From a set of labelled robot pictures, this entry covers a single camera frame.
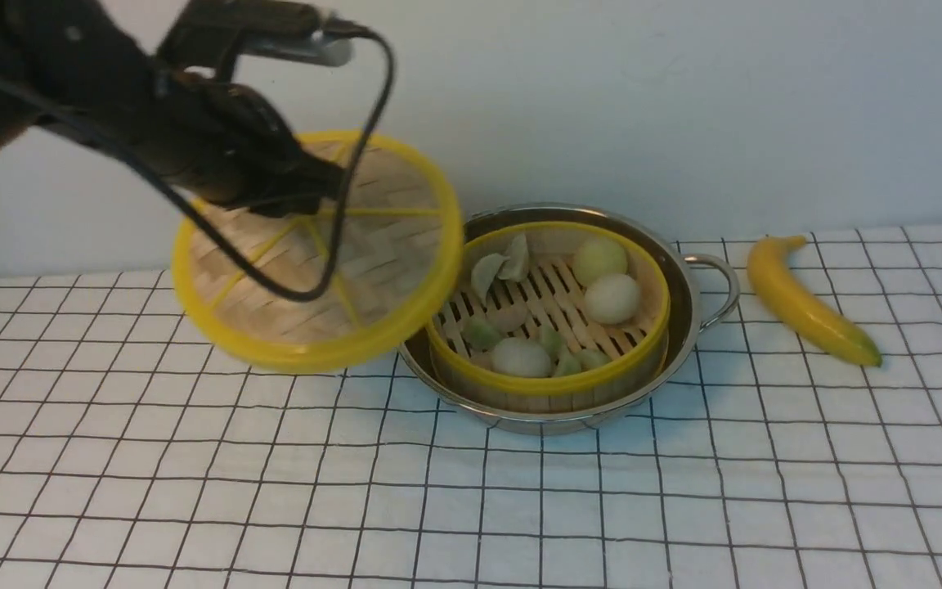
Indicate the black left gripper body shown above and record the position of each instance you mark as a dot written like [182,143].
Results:
[227,145]

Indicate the woven bamboo steamer lid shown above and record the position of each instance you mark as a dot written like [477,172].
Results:
[400,259]

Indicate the bamboo steamer basket yellow rim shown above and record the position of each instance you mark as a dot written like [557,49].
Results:
[551,296]

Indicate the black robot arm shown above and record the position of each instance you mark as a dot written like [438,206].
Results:
[73,55]

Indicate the white dumpling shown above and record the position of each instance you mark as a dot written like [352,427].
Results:
[511,266]

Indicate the green dumpling left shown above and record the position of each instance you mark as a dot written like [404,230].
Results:
[481,335]

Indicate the green dumpling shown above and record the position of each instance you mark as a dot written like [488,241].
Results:
[481,335]
[566,362]

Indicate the white checkered tablecloth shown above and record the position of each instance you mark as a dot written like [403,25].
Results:
[134,455]

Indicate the white round bun front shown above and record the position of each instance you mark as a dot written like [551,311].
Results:
[521,358]

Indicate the white round bun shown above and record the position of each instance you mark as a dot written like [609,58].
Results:
[521,358]
[612,299]

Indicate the green round bun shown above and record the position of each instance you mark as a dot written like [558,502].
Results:
[596,258]

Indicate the green dumpling front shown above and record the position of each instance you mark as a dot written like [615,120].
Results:
[566,362]

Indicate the white round bun right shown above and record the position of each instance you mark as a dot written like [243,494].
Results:
[612,299]

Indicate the yellow banana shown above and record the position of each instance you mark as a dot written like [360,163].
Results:
[800,309]

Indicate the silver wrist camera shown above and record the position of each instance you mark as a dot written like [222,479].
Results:
[210,36]

